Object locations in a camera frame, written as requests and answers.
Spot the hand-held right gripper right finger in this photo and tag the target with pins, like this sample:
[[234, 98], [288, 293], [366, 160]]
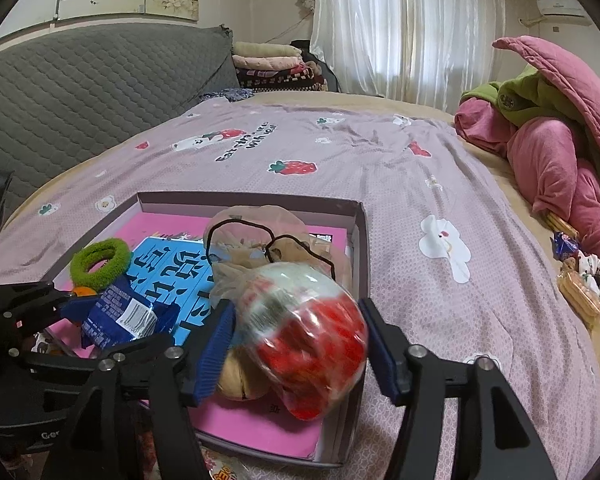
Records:
[[380, 350]]

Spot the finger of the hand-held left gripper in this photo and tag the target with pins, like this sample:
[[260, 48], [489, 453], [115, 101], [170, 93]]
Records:
[[140, 347], [77, 307]]

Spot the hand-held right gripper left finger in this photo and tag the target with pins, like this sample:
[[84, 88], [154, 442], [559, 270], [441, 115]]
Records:
[[215, 355]]

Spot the orange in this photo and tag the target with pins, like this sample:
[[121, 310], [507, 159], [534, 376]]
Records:
[[84, 291]]

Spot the walnut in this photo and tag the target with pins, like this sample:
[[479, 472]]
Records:
[[237, 375]]

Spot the blue snack packet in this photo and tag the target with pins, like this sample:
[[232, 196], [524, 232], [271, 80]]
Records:
[[115, 310]]

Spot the red white snack bag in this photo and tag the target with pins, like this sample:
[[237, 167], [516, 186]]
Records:
[[305, 340]]

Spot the grey cardboard box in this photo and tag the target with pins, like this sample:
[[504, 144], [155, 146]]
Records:
[[358, 240]]

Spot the green hair scrunchie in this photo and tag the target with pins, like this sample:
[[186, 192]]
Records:
[[80, 267]]

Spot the grey quilted sofa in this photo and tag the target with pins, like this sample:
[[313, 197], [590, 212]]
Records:
[[80, 105]]

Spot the clear biscuit pack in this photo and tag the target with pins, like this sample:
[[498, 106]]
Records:
[[580, 290]]

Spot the blue candy wrapper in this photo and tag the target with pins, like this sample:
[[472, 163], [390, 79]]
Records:
[[565, 246]]

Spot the yellow biscuit pack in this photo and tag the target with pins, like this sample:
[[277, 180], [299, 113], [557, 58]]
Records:
[[560, 225]]

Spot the pink quilt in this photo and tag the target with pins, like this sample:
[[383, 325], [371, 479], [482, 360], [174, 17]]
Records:
[[545, 160]]

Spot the dark floral cloth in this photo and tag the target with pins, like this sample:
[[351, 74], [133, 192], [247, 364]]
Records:
[[227, 95]]

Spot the checkered folded blanket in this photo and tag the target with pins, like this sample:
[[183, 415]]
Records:
[[280, 79]]

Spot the black cloth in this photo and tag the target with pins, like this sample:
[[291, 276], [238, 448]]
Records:
[[325, 65]]

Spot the green cloth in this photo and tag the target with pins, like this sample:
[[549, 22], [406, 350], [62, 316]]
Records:
[[530, 100]]

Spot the pink folded blanket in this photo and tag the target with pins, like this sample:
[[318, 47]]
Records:
[[267, 62]]

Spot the beige folded blanket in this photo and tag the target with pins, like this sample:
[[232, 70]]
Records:
[[265, 49]]

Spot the white curtain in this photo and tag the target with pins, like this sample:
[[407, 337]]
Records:
[[405, 25]]

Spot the white air conditioner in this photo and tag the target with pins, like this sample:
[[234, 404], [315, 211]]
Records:
[[560, 5]]

